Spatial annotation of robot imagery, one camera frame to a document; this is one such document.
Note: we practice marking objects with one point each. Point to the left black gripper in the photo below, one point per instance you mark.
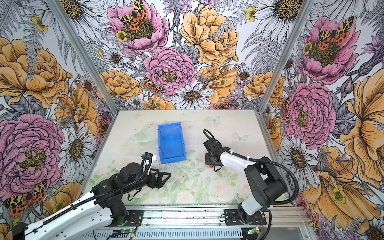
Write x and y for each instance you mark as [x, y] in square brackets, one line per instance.
[159, 183]

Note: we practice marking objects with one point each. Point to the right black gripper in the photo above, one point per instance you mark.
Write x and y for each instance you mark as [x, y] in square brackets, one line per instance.
[207, 162]

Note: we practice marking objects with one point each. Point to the aluminium front rail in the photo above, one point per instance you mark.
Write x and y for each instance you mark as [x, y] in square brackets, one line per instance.
[172, 217]

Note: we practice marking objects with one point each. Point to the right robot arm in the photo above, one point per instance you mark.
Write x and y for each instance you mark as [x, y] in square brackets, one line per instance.
[265, 181]

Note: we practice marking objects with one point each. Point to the right aluminium corner post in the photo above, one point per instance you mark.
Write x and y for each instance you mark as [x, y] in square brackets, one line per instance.
[291, 40]

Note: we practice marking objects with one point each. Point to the white slotted cable duct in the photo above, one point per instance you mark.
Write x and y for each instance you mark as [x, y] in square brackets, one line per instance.
[170, 234]

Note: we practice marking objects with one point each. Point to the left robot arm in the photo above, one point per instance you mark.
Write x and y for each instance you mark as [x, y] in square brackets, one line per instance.
[100, 207]

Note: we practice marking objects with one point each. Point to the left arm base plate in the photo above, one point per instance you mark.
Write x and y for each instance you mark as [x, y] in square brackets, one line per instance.
[133, 218]

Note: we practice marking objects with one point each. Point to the blue plastic bin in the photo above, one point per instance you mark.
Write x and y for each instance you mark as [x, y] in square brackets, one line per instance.
[171, 143]

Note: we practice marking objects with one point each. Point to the aluminium corner post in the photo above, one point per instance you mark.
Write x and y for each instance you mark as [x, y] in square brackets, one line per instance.
[291, 40]
[64, 21]

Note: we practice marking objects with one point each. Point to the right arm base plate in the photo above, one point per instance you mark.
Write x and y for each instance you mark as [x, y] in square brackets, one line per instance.
[236, 217]

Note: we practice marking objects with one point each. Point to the left aluminium corner post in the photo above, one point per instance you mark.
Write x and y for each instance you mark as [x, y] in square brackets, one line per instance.
[64, 21]

